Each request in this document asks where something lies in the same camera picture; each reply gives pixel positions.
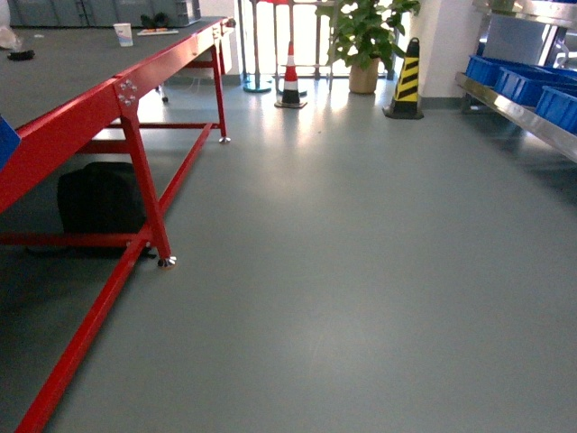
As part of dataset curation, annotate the black bag under table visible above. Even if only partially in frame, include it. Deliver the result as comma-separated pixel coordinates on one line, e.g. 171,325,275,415
57,161,146,235

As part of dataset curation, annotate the yellow black striped cone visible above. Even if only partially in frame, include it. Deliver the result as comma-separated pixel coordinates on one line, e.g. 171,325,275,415
383,37,424,120

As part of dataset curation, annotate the white paper cup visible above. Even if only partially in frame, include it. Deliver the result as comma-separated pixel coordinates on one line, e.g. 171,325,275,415
113,23,133,47

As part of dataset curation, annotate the steel roller shelf rack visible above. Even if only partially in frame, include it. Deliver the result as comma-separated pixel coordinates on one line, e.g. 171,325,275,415
455,1,576,161

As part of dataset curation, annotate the red steel table frame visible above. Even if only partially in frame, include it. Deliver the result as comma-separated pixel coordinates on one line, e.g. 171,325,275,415
1,16,234,432

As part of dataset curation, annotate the red white traffic cone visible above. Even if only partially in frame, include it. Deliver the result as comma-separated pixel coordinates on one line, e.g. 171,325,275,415
274,41,307,109

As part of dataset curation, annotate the green potted plant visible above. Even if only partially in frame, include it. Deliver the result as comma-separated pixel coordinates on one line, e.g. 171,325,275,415
316,0,421,95

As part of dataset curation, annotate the blue rectangular plastic block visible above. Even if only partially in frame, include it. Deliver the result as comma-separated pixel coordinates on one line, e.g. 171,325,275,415
0,117,21,170

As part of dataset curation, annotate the blue small bin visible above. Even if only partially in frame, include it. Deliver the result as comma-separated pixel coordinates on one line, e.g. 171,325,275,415
535,86,576,134
493,67,576,107
465,55,540,88

